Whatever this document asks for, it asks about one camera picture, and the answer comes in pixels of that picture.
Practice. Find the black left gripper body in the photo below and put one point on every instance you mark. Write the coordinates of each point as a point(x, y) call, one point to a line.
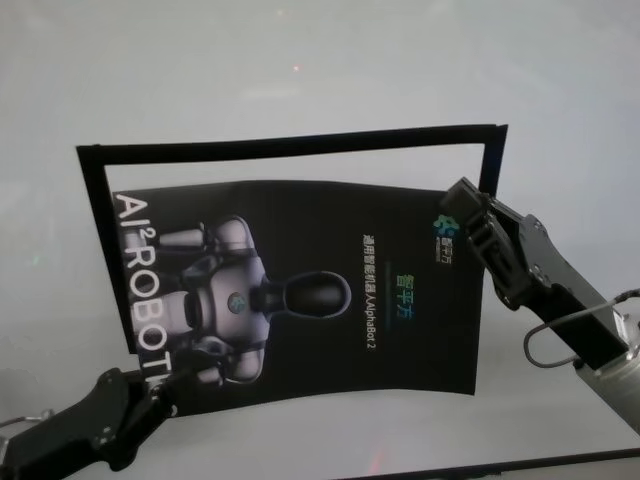
point(85, 425)

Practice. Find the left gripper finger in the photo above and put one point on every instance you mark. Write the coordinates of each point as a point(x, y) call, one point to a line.
point(157, 400)

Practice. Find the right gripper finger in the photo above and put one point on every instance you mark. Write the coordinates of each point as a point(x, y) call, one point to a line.
point(502, 220)
point(462, 200)

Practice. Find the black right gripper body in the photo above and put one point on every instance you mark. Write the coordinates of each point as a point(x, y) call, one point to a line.
point(560, 290)

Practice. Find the black robot print poster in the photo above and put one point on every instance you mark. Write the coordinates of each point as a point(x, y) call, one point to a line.
point(325, 225)

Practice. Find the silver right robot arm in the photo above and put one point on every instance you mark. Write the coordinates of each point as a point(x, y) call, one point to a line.
point(620, 390)

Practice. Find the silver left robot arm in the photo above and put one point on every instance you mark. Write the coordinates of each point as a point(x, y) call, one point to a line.
point(4, 460)

